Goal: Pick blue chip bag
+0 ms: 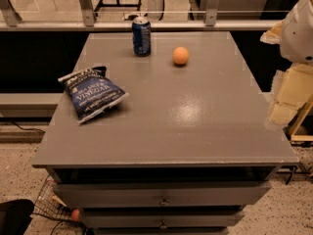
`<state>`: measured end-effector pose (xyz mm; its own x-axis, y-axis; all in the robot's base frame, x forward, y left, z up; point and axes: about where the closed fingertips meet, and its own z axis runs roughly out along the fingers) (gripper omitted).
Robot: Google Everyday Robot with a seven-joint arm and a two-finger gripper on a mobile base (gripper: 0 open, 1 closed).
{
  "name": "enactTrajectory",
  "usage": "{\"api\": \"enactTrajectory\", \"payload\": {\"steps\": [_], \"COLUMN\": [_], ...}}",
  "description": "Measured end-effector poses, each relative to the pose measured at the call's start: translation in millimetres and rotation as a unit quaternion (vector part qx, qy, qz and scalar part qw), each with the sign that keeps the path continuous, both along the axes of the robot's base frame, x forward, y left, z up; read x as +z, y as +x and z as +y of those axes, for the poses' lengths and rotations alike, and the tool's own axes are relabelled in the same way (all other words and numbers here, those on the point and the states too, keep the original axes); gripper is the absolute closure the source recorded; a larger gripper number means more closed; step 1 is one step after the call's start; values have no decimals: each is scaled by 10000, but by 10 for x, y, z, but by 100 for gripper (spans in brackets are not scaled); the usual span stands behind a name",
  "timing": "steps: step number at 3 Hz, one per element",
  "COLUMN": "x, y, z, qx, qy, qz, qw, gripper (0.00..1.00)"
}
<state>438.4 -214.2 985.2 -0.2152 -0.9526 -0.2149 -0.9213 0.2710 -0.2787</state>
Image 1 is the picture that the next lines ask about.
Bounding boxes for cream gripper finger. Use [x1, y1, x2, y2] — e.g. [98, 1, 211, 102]
[260, 21, 283, 44]
[268, 63, 313, 126]

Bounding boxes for blue vinegar chip bag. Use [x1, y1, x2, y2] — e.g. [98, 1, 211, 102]
[58, 67, 128, 124]

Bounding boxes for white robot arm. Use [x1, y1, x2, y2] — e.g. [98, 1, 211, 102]
[260, 0, 313, 125]

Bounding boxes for orange fruit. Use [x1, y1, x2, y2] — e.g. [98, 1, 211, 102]
[172, 47, 190, 66]

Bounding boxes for grey drawer cabinet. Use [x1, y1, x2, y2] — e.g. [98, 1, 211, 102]
[33, 31, 297, 235]

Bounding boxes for blue soda can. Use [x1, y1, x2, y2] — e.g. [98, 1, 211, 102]
[132, 17, 151, 57]

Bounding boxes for black stand in background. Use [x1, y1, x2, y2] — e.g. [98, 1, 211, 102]
[94, 0, 142, 13]

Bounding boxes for small orange ball on floor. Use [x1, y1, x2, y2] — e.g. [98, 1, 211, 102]
[70, 209, 80, 222]

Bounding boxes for metal railing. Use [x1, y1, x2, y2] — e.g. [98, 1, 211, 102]
[0, 0, 281, 32]

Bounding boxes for black object bottom left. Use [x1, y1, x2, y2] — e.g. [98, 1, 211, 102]
[0, 199, 34, 235]

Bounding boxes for wooden frame at right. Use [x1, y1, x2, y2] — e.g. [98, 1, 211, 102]
[289, 95, 313, 142]

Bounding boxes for wire basket on floor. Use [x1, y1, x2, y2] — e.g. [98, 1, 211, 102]
[33, 176, 74, 223]

